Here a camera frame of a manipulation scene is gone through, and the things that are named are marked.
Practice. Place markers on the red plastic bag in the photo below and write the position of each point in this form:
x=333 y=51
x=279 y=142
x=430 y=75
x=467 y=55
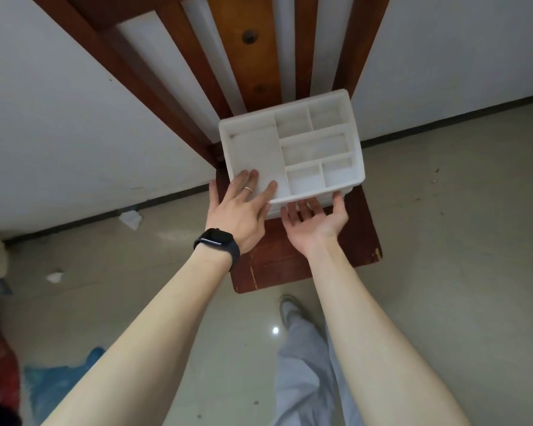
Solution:
x=0 y=368

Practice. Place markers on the person's left hand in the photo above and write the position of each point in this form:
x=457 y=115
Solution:
x=237 y=217

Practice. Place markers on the white plastic drawer organizer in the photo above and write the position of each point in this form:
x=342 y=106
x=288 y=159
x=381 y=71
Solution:
x=253 y=146

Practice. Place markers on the white paper scrap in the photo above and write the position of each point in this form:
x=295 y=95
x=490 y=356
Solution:
x=131 y=219
x=54 y=277

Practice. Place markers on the person's right hand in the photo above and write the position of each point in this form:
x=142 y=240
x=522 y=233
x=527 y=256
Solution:
x=315 y=230

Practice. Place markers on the person's right forearm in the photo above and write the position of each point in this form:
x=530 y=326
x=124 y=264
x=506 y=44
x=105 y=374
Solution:
x=373 y=341

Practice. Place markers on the blue plastic object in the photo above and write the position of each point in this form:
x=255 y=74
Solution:
x=53 y=386

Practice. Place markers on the brown wooden chair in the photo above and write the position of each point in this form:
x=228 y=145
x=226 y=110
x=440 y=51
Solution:
x=248 y=62

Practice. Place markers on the white shoe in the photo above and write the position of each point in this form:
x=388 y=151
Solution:
x=291 y=310

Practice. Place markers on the black smartwatch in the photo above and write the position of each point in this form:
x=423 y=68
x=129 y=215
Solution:
x=217 y=244

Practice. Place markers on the person's left forearm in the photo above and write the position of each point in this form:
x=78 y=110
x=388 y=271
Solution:
x=137 y=350

